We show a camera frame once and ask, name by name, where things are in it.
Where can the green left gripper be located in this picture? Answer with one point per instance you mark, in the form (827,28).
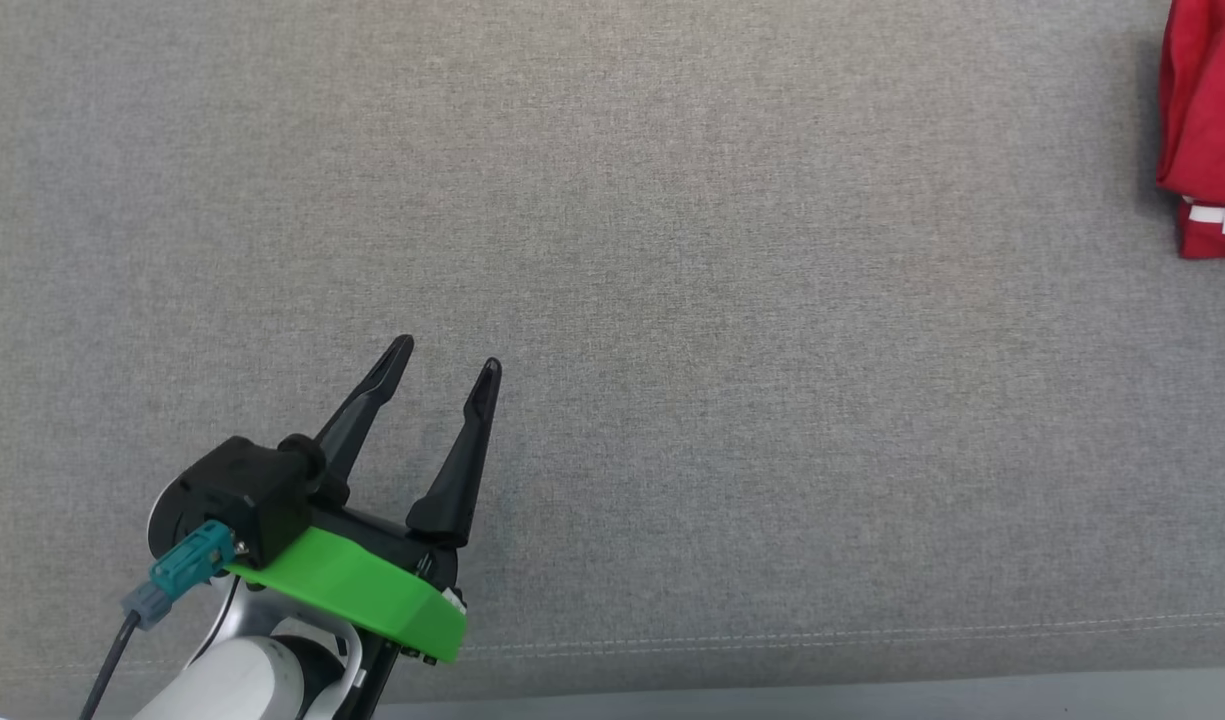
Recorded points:
(372,590)

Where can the red Bulls jersey shirt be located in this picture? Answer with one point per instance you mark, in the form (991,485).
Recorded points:
(1212,100)

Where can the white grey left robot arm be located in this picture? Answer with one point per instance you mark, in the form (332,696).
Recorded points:
(242,680)

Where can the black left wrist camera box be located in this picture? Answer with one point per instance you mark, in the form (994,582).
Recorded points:
(247,490)

